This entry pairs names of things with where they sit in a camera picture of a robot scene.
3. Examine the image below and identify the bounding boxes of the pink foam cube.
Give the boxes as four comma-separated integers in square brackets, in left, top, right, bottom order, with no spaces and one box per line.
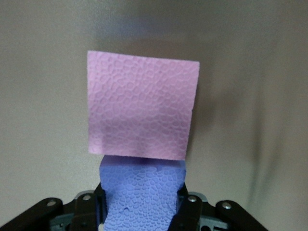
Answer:
[87,50,200,161]

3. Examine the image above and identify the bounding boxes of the purple foam cube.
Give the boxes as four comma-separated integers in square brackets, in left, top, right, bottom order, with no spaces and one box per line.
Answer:
[99,155,187,231]

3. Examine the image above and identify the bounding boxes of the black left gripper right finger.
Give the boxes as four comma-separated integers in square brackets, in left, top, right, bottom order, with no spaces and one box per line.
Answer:
[168,182,268,231]

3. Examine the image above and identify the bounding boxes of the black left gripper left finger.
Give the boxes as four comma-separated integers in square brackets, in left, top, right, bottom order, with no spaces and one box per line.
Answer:
[0,184,108,231]

